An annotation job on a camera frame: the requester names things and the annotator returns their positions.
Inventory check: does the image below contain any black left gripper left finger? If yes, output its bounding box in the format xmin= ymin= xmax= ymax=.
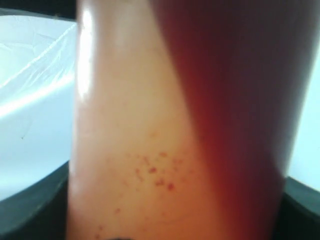
xmin=0 ymin=162 xmax=69 ymax=240

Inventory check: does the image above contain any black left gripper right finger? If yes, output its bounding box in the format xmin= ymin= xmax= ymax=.
xmin=284 ymin=177 xmax=320 ymax=240

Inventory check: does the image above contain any red sauce squeeze bottle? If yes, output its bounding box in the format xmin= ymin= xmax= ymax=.
xmin=66 ymin=0 xmax=320 ymax=240

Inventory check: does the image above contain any white backdrop sheet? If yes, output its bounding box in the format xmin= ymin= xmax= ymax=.
xmin=0 ymin=8 xmax=77 ymax=200

